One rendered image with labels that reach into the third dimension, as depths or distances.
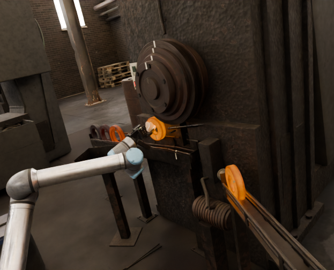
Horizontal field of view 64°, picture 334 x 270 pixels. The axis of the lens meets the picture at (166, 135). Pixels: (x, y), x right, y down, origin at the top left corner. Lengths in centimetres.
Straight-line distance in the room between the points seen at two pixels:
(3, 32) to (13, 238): 281
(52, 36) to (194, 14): 1072
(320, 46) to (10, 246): 198
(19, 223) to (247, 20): 139
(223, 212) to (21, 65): 315
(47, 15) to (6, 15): 822
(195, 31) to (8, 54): 276
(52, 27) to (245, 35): 1106
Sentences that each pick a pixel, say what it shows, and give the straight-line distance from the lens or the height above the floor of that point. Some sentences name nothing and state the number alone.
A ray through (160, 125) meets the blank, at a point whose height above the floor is 86.
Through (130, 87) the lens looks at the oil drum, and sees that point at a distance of 439.
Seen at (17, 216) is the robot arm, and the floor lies 70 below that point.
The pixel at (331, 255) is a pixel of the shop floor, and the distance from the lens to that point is 196.
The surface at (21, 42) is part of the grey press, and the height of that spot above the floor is 167.
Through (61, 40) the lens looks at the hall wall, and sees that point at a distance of 1212.
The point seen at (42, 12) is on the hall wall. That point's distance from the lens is 1210.
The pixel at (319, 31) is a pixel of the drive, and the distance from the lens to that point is 192.
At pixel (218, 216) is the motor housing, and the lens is 138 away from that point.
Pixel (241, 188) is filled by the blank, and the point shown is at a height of 72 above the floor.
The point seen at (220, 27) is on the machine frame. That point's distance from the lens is 139.
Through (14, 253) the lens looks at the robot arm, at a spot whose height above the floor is 58.
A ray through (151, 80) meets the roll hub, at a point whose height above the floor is 116.
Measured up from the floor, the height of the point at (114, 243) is 1.
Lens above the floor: 133
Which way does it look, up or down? 19 degrees down
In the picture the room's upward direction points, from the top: 12 degrees counter-clockwise
